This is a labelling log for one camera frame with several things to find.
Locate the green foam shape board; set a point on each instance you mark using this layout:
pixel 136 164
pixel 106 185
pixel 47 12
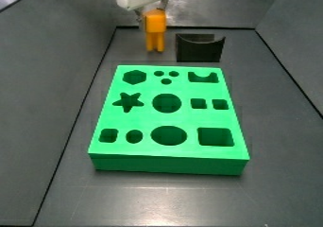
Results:
pixel 169 121

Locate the orange three prong block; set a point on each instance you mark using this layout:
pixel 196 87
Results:
pixel 156 19

